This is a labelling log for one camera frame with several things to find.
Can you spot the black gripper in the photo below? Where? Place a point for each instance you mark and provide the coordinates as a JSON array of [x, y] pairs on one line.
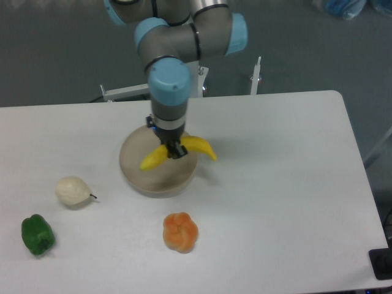
[[169, 133]]

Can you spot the yellow banana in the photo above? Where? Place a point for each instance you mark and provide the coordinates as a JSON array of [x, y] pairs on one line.
[[193, 144]]

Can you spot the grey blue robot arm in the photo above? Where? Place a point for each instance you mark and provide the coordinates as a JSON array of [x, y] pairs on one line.
[[168, 36]]

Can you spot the beige round plate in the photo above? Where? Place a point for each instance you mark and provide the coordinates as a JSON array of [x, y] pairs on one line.
[[167, 179]]

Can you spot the orange knotted bread roll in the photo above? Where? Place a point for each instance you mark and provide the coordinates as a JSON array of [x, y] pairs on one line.
[[180, 232]]

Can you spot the white pear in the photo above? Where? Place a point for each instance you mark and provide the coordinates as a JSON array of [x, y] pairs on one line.
[[74, 193]]

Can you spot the green bell pepper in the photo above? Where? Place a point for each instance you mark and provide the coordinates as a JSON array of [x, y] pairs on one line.
[[37, 234]]

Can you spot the blue plastic bag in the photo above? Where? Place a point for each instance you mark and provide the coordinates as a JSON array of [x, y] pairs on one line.
[[344, 9]]

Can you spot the black device at edge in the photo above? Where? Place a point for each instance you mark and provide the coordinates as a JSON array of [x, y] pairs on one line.
[[381, 263]]

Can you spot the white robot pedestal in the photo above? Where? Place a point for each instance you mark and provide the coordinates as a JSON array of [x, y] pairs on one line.
[[198, 76]]

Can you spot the white metal frame bracket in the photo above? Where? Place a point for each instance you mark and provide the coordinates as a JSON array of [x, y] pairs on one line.
[[124, 93]]

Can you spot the white upright post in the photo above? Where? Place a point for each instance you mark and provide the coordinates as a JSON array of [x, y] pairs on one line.
[[256, 77]]

